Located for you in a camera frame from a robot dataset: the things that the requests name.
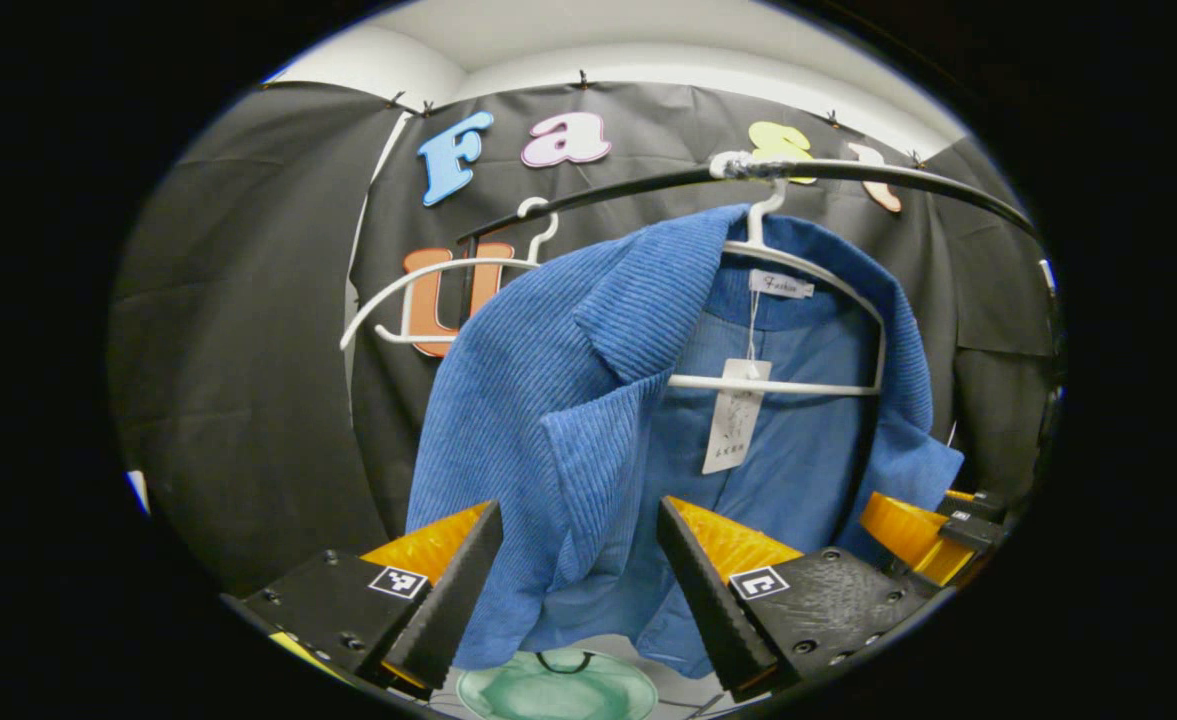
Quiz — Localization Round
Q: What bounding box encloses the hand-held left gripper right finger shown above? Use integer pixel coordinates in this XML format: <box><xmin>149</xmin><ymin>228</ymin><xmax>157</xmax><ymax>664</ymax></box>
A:
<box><xmin>657</xmin><ymin>496</ymin><xmax>934</xmax><ymax>703</ymax></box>

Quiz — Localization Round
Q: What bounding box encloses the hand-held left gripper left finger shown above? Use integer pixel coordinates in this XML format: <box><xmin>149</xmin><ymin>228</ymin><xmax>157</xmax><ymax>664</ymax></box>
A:
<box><xmin>223</xmin><ymin>500</ymin><xmax>504</xmax><ymax>701</ymax></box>

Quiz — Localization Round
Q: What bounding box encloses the blue corduroy jacket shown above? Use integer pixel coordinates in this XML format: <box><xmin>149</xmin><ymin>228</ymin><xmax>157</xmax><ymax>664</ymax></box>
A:
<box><xmin>406</xmin><ymin>205</ymin><xmax>964</xmax><ymax>681</ymax></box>

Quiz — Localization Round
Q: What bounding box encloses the white clothes hanger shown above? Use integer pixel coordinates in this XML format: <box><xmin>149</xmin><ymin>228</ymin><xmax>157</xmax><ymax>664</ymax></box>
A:
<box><xmin>340</xmin><ymin>197</ymin><xmax>561</xmax><ymax>351</ymax></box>
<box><xmin>668</xmin><ymin>150</ymin><xmax>889</xmax><ymax>396</ymax></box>

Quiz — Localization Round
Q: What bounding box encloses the black clothes rack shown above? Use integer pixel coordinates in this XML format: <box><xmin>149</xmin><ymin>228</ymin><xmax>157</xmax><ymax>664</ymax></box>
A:
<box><xmin>456</xmin><ymin>158</ymin><xmax>1039</xmax><ymax>331</ymax></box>

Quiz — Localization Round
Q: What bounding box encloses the black backdrop cloth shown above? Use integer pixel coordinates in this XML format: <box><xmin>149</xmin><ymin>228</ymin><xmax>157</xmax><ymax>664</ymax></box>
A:
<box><xmin>113</xmin><ymin>80</ymin><xmax>1059</xmax><ymax>601</ymax></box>

